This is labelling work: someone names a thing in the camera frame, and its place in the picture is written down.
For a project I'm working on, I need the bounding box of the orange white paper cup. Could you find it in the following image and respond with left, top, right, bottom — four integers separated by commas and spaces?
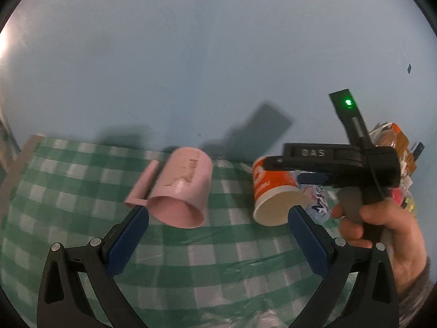
252, 156, 310, 227

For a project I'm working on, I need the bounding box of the person's right hand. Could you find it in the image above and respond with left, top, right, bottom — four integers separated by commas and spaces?
330, 198, 428, 294

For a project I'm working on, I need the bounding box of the pink drink bottle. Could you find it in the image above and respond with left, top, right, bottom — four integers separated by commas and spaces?
389, 187, 408, 208

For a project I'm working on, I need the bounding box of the grey striped sleeve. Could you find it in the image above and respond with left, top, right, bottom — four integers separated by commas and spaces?
399, 258, 436, 328

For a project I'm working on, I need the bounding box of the yellow green cloth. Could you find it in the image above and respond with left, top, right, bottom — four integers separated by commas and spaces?
401, 198, 416, 216

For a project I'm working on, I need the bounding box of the wooden desk organizer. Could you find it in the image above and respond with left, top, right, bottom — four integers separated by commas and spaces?
369, 122, 417, 177

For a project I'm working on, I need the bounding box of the black device on organizer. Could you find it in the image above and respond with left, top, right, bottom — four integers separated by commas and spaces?
412, 141, 424, 162

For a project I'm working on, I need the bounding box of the pink plastic mug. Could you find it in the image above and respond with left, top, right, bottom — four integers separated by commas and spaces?
125, 147, 213, 229

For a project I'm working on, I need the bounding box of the green checkered tablecloth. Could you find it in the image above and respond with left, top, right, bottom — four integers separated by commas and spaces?
0, 136, 404, 328

